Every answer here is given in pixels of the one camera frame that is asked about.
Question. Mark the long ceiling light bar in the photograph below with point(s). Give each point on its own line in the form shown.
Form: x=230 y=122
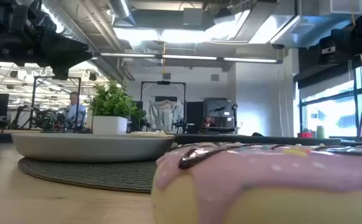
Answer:
x=187 y=57

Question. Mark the green cup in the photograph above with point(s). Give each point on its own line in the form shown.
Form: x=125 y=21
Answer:
x=320 y=132

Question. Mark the black frame with camera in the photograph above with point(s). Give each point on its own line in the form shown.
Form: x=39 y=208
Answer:
x=163 y=82

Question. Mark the dark grey plate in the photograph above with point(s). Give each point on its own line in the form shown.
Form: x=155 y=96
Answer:
x=261 y=140

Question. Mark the light grey plate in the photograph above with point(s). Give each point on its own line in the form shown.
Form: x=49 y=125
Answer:
x=90 y=149

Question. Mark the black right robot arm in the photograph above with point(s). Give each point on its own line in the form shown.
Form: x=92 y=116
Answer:
x=355 y=40

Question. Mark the black upright panel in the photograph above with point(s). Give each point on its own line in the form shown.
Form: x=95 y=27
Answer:
x=194 y=115

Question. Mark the black boxy screen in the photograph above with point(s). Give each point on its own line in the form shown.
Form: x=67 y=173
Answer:
x=219 y=109

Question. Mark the grey hanging garment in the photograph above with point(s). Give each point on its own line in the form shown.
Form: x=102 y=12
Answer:
x=163 y=115

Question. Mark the black metal frame stand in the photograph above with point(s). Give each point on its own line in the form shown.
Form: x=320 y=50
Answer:
x=33 y=102

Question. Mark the green plant in white pot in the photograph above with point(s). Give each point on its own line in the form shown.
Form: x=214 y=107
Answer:
x=110 y=124

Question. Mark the background black robot arms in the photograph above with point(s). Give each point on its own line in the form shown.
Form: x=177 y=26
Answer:
x=43 y=118

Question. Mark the cream glazed donut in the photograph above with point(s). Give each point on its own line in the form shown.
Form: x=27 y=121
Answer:
x=149 y=134

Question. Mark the red container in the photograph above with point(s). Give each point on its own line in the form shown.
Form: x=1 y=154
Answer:
x=304 y=134

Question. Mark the person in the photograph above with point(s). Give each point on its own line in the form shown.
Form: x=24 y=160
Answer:
x=74 y=113
x=208 y=122

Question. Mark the silver ventilation duct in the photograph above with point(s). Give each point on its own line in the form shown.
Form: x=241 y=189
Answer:
x=121 y=9

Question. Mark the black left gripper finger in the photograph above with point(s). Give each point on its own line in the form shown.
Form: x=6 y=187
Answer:
x=74 y=53

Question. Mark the dark grey round placemat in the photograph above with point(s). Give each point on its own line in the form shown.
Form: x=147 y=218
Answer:
x=90 y=177

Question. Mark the pink frosted donut chocolate drizzle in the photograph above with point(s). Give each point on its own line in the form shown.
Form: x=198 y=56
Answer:
x=261 y=180

